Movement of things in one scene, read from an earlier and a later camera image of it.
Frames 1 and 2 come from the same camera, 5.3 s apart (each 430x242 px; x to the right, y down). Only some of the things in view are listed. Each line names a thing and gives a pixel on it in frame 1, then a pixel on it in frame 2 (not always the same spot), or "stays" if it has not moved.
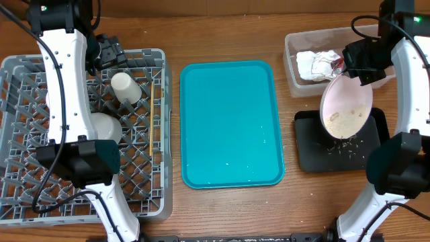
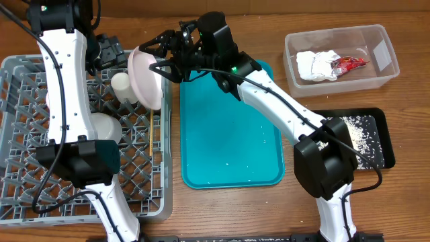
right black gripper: (353, 72) -> (166, 41)
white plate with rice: (345, 106) -> (146, 83)
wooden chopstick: (150, 132) stays
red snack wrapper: (338, 66) stays
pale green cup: (125, 87) stays
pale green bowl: (104, 127) stays
